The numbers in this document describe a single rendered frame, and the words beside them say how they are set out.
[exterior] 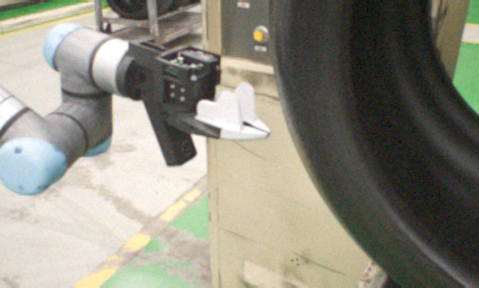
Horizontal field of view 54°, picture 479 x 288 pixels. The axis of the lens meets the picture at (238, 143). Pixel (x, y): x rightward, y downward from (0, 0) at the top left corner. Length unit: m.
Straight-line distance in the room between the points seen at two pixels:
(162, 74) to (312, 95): 0.25
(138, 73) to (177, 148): 0.11
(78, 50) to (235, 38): 0.60
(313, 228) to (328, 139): 0.88
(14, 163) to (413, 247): 0.46
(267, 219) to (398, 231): 0.93
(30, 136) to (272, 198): 0.77
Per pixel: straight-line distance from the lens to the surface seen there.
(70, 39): 0.71
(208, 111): 0.58
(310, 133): 0.40
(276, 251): 1.36
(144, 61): 0.63
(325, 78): 0.37
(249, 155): 1.24
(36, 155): 0.62
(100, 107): 0.73
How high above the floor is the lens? 1.26
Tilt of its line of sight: 27 degrees down
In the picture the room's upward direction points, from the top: straight up
